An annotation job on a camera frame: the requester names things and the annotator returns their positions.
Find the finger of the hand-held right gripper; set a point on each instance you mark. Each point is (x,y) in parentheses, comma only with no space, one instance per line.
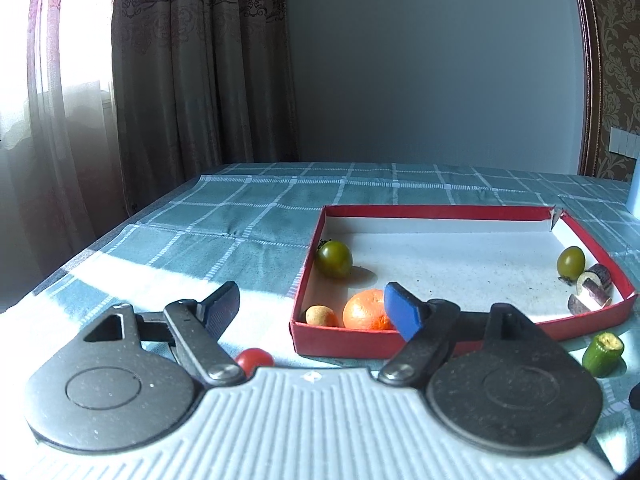
(635,395)

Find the brown patterned curtain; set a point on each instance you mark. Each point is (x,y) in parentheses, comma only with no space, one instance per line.
(200,75)

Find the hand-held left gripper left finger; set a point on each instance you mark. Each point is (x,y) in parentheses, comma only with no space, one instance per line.
(222,310)

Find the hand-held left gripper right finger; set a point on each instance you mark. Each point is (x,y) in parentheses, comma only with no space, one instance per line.
(402,310)

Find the green cucumber piece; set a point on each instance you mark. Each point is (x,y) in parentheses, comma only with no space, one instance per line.
(604,355)

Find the sheer pink curtain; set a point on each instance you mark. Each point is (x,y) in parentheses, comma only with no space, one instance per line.
(55,110)

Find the white wall switch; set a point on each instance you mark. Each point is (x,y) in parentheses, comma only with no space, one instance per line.
(625,141)

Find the orange tangerine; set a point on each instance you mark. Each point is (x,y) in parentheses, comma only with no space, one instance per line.
(366,310)

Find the teal checked tablecloth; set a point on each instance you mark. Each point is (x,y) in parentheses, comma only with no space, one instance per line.
(225,225)

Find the brown wooden frame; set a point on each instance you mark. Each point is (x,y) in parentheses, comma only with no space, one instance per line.
(587,60)

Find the red cherry tomato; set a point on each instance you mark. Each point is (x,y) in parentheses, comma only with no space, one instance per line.
(255,359)

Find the red cardboard box tray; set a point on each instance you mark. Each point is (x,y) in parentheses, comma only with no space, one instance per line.
(450,260)

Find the green tomato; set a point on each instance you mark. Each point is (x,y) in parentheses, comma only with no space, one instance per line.
(334,259)
(571,261)

